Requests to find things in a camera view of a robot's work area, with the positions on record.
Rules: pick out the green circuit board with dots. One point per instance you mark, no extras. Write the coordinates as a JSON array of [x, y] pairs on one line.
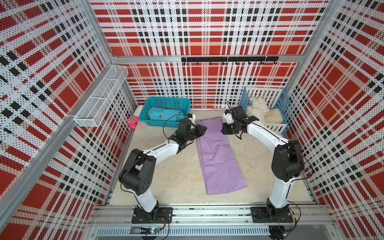
[[150, 231]]

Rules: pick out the white wire wall basket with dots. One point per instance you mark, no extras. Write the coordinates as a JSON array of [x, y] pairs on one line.
[[93, 111]]

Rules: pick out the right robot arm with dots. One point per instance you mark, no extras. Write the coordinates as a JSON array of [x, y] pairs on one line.
[[287, 163]]

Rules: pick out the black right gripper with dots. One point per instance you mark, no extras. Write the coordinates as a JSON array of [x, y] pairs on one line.
[[225, 130]]

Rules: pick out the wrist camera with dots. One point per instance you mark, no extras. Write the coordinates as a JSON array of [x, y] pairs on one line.
[[234, 115], [192, 118]]

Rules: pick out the folded teal garment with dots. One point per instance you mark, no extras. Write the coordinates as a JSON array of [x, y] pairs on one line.
[[162, 114]]

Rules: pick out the blue white slatted crate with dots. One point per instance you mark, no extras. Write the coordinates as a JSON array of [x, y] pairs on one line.
[[268, 105]]

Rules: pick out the purple long pants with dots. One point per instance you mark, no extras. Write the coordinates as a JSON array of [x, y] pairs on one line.
[[220, 169]]

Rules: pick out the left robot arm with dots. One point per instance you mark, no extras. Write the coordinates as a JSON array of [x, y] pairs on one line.
[[137, 173]]

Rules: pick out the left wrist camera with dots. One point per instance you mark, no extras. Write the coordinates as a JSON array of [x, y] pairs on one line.
[[192, 118]]

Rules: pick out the cream fluffy cushion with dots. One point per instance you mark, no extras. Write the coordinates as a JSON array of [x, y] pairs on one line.
[[274, 116]]

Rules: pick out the black hook rail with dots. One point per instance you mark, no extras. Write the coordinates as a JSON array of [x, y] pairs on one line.
[[260, 59]]

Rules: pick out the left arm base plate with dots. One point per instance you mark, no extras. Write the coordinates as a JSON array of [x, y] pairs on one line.
[[157, 216]]

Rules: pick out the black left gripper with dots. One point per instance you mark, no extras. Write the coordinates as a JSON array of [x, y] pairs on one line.
[[200, 133]]

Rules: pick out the teal plastic basket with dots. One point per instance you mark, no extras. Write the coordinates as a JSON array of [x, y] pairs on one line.
[[181, 104]]

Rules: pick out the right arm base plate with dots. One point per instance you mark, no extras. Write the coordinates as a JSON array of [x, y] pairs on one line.
[[271, 215]]

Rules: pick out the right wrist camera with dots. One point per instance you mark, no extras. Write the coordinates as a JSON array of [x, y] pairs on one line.
[[234, 115]]

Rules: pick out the white fluffy plush toy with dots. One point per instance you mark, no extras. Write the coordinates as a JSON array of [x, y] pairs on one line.
[[257, 107]]

